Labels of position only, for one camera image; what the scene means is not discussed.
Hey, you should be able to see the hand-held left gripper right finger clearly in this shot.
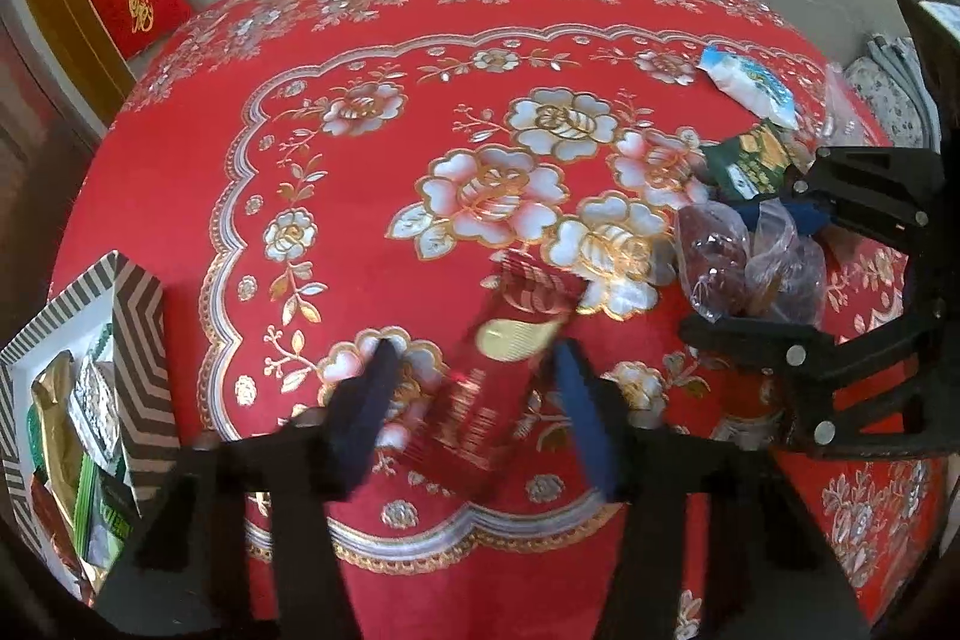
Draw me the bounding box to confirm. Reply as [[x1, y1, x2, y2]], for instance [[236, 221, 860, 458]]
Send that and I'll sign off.
[[553, 338, 871, 640]]

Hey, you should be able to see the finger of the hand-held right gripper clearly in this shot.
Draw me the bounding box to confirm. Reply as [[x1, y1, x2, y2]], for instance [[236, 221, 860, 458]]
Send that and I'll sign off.
[[731, 145, 953, 251], [679, 280, 950, 461]]

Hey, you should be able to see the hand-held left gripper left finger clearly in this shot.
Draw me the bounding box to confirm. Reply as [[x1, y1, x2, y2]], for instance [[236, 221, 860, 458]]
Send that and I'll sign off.
[[94, 338, 406, 640]]

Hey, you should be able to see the clear bag of red snacks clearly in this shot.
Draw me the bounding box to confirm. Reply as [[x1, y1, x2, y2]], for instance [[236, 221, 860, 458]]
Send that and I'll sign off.
[[671, 199, 830, 324]]

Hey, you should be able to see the red snack packet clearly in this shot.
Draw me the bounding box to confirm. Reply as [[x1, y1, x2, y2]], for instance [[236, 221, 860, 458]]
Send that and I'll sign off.
[[394, 248, 590, 506]]

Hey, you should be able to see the striped cardboard box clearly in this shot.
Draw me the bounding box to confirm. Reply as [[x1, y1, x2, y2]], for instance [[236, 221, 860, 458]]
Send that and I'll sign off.
[[0, 250, 177, 603]]

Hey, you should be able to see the chair with patterned cushion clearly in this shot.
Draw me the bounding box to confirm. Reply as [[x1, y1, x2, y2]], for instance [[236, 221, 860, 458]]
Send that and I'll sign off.
[[840, 32, 944, 154]]

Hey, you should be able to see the white and blue snack packet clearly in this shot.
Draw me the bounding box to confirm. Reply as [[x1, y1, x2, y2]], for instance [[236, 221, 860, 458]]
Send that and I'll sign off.
[[696, 42, 797, 130]]

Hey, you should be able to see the red floral tablecloth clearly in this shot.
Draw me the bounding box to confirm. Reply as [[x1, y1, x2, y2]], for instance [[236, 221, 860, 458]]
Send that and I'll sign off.
[[56, 0, 950, 630]]

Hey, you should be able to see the dark green snack packet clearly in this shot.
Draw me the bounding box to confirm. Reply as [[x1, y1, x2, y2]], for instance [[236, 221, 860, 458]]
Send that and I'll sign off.
[[94, 479, 143, 570]]

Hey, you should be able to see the silver snack packet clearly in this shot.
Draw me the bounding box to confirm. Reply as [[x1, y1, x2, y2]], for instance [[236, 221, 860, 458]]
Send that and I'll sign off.
[[67, 355, 125, 461]]

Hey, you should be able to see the light green striped packet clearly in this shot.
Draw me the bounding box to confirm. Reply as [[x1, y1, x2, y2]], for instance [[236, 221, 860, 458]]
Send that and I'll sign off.
[[73, 452, 102, 562]]

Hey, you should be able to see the gold snack packet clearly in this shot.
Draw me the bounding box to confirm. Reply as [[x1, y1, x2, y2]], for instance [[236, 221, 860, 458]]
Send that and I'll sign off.
[[30, 351, 85, 536]]

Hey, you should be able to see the small red packet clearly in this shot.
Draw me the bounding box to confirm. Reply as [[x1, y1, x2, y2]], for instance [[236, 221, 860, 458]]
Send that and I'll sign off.
[[28, 475, 80, 581]]

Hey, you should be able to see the metal roller shutter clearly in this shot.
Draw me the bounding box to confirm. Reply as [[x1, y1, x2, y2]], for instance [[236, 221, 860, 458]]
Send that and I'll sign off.
[[0, 0, 113, 341]]

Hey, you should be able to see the wooden door frame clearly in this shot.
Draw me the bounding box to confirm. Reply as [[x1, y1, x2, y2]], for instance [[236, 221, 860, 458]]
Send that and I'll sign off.
[[11, 0, 140, 124]]

